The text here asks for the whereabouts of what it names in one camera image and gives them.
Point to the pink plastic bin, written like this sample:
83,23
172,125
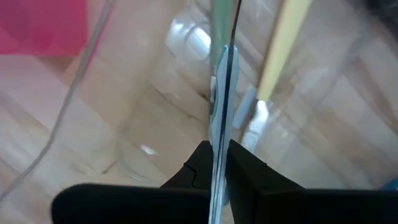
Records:
37,25

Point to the clear plastic bin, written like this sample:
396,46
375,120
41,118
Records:
140,109

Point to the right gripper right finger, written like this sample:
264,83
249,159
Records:
245,186

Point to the blue plastic bin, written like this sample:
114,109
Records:
391,185

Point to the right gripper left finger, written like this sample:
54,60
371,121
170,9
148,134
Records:
199,174

